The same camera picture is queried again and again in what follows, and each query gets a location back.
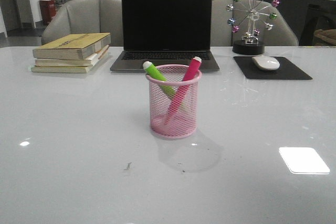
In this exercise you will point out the pink mesh pen holder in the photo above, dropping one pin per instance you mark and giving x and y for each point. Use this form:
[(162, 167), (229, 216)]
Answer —
[(184, 121)]

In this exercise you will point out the grey open laptop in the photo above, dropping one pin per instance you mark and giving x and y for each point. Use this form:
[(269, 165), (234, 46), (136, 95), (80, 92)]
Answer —
[(165, 32)]

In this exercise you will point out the black mouse pad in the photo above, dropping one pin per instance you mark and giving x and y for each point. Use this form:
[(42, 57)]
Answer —
[(286, 71)]

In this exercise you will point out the top yellow book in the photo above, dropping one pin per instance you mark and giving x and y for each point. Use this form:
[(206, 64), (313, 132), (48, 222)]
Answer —
[(73, 46)]

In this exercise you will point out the grey armchair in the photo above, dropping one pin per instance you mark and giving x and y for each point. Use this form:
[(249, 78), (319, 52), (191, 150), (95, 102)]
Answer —
[(227, 25), (87, 16)]

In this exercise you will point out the bottom pale green book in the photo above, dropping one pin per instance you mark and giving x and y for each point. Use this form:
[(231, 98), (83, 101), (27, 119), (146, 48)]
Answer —
[(62, 69)]

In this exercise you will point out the pink highlighter pen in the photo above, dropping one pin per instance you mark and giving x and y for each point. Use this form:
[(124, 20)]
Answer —
[(182, 90)]

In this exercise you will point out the right grey armchair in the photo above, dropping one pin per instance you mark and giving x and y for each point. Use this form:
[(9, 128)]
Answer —
[(227, 25)]

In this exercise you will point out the green highlighter pen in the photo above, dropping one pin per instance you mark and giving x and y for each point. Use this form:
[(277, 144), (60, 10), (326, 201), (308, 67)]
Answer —
[(154, 73)]

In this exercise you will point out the middle cream book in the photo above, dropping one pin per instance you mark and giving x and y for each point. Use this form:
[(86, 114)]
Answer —
[(90, 61)]

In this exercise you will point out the left grey armchair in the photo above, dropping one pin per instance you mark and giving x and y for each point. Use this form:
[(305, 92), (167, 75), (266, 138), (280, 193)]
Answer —
[(87, 16)]

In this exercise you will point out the red bin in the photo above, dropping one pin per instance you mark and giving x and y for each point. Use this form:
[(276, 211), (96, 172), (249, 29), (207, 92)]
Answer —
[(48, 10)]

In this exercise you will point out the white computer mouse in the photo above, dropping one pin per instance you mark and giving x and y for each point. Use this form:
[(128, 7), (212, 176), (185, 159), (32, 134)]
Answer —
[(266, 63)]

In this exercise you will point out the ferris wheel desk ornament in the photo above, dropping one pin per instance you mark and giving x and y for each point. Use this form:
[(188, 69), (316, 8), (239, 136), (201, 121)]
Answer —
[(250, 43)]

